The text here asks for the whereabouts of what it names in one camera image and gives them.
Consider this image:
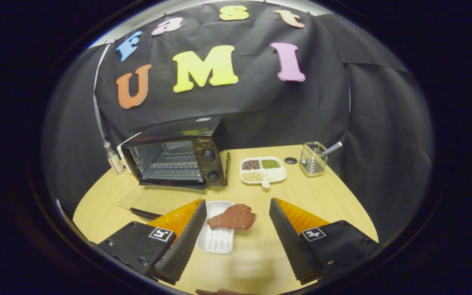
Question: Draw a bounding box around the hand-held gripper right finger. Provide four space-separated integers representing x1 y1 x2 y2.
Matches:
269 197 380 286

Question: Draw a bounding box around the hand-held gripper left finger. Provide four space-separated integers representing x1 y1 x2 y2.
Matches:
98 199 207 285

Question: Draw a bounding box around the red meat steak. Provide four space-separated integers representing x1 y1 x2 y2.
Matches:
207 204 257 230

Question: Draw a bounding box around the black toaster oven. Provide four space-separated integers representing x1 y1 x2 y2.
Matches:
117 116 230 220

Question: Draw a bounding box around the white ribbed plastic tray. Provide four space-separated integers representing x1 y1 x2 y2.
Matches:
196 200 235 255

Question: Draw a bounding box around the white divided dish with grains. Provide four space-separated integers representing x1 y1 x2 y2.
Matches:
240 156 287 189

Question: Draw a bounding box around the small glass bottle orange label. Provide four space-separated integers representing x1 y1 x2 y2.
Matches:
104 141 125 175

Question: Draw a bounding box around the metal wire utensil holder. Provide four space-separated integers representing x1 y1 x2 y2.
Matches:
300 142 329 177

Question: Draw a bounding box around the utensil with striped handle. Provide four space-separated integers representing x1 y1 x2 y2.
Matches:
320 141 343 156

